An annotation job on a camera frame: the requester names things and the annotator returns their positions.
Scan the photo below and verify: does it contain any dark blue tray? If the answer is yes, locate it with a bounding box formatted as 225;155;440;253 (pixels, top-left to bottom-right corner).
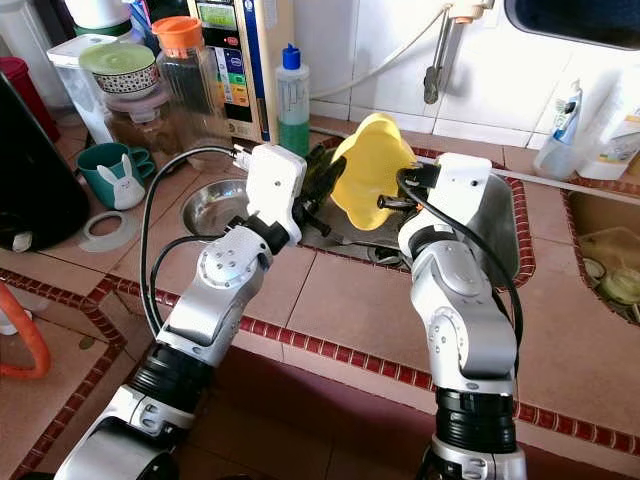
505;0;640;51

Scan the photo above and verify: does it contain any steel sink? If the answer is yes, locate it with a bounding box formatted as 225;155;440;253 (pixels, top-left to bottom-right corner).
565;190;640;326
305;135;536;289

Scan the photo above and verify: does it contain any orange hose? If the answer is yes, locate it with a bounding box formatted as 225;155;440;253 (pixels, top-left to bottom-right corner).
0;283;53;379

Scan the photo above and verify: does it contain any white thermos jug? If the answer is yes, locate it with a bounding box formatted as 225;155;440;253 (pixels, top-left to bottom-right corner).
65;0;131;39

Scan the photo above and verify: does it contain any yellow plastic bowl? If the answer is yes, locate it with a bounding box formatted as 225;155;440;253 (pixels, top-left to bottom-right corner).
330;113;419;233

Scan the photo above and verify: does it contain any clear plastic cup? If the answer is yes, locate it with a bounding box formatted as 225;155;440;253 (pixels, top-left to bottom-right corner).
535;125;586;181

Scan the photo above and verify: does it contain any white silicone ring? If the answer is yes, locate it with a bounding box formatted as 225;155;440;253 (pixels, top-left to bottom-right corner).
80;210;141;253

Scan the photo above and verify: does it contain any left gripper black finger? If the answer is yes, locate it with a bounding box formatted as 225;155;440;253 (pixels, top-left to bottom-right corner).
300;153;347;213

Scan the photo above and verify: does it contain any white hose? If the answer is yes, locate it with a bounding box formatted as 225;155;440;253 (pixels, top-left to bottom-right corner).
310;10;451;99

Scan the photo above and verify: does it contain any patterned bowl green lid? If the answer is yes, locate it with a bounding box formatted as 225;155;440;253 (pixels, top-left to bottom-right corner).
78;43;159;98

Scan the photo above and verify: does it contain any steel wall faucet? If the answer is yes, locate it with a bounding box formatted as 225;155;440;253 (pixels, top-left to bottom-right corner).
423;0;496;104

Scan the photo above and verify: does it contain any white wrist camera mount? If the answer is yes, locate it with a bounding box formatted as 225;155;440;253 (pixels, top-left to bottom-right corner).
400;153;496;259
245;145;309;246

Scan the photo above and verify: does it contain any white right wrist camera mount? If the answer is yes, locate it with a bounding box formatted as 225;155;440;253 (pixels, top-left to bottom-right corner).
400;153;496;259

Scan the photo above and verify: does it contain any shallow steel bowl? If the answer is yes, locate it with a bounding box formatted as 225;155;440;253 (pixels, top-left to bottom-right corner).
180;180;261;238

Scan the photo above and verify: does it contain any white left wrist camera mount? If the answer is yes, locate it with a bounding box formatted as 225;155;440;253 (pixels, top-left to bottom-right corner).
245;145;309;246

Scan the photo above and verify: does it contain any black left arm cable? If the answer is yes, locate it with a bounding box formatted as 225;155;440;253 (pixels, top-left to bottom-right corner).
140;147;256;336

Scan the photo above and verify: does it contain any red canister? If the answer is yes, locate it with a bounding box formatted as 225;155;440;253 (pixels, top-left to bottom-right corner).
0;57;61;141

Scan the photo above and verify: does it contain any blue white tube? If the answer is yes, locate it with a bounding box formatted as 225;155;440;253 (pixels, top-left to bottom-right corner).
555;80;583;146

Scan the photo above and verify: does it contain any beige water ionizer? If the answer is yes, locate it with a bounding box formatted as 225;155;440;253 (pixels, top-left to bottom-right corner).
195;0;296;143

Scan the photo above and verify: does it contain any clear plastic container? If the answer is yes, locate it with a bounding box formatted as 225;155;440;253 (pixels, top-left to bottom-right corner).
48;35;111;141

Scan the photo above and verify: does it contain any green soap bottle blue cap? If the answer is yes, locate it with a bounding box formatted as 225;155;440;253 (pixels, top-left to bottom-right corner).
277;43;311;156

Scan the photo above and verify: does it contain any clear food container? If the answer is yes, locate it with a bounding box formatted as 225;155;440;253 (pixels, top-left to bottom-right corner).
582;228;640;286

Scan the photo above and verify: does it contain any drinking glass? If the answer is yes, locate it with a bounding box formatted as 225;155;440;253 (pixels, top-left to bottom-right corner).
600;268;640;306

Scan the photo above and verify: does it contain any glass jar pink lid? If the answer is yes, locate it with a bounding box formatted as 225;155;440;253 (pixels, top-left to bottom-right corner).
105;88;181;166

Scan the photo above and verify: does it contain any glass pitcher orange lid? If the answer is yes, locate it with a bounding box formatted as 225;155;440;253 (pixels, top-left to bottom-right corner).
153;15;236;161

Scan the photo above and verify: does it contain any white detergent bottle yellow cap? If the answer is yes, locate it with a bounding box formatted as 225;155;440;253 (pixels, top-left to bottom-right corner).
575;80;640;181

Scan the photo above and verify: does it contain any black kettle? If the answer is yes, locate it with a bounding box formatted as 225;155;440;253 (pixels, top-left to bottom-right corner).
0;75;91;253

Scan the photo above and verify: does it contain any green bunny mug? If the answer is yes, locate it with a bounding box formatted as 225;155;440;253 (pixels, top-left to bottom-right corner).
77;143;151;211

